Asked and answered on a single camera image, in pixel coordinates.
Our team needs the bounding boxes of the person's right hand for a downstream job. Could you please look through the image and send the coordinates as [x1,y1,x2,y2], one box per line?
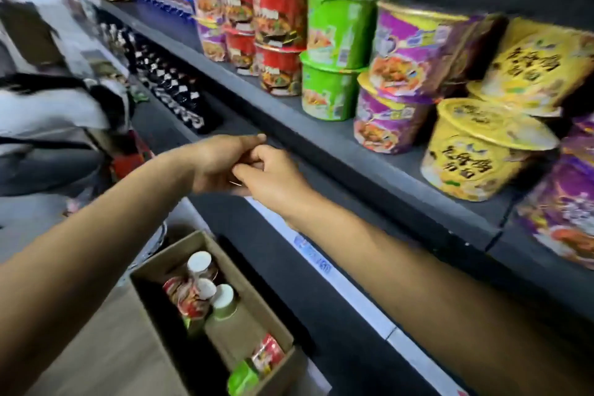
[231,145,317,225]

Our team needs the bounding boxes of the person's left hand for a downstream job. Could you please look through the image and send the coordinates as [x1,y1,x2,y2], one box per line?
[190,133,268,197]

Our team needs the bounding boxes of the green cup noodle bowl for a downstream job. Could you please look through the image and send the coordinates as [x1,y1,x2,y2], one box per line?
[306,0,379,72]
[298,50,368,123]

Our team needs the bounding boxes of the red cup noodle bowl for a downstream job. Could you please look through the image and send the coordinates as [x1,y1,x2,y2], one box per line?
[217,0,256,35]
[250,0,309,52]
[254,41,304,98]
[224,28,259,77]

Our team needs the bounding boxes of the noodle bowls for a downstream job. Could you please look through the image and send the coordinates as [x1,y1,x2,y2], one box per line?
[161,249,287,396]

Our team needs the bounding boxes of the brown cardboard box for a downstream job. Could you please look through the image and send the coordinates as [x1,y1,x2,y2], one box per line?
[129,229,308,396]

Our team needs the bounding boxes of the person's left forearm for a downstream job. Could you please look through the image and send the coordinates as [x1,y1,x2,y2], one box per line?
[0,149,200,396]

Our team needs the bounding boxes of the person's right forearm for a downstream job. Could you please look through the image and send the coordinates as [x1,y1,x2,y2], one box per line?
[287,191,594,396]

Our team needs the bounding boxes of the blue price tag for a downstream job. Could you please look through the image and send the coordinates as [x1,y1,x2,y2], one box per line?
[292,235,334,277]

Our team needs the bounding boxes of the row of dark glass bottles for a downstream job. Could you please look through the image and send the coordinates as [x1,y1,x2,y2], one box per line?
[131,37,225,137]

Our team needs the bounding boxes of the row of light sauce bottles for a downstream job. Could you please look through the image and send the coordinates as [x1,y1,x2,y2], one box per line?
[98,21,136,61]

